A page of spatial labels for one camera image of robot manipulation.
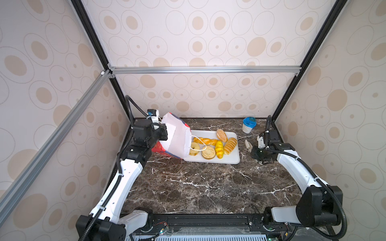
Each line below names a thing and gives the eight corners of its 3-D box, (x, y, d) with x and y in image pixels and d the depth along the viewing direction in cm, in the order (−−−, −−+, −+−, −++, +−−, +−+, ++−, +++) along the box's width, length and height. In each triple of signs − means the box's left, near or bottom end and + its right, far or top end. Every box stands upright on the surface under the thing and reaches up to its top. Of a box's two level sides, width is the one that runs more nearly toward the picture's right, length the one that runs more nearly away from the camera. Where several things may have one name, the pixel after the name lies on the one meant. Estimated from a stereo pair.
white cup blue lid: (242, 133, 109) (245, 126, 103) (240, 123, 115) (242, 116, 109) (255, 133, 109) (258, 126, 103) (252, 123, 115) (255, 116, 109)
